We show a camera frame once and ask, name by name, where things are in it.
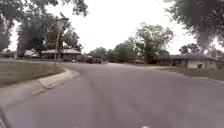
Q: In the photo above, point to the row of trees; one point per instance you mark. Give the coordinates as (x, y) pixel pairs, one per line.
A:
(110, 54)

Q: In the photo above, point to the grey asphalt road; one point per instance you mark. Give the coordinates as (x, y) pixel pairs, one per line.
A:
(126, 96)

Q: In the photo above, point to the large leafy tree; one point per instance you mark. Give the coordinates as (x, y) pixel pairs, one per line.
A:
(151, 41)

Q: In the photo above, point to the low brown-roofed house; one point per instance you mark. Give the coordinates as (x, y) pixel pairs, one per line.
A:
(63, 54)

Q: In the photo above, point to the pale concrete kerb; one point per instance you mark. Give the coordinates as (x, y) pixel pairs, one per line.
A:
(50, 81)

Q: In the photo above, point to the low house with garage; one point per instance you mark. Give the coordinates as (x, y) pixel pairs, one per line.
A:
(195, 60)

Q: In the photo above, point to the white house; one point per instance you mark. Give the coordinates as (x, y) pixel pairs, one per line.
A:
(29, 53)

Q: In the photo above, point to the tall dark tree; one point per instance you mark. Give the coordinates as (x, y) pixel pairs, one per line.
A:
(33, 31)

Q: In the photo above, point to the green grass lawn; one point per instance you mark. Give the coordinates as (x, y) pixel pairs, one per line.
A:
(200, 72)

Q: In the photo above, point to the dry grass lawn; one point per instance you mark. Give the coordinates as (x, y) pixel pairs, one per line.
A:
(20, 71)

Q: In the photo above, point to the overhanging dark tree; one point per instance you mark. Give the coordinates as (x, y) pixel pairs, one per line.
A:
(200, 20)

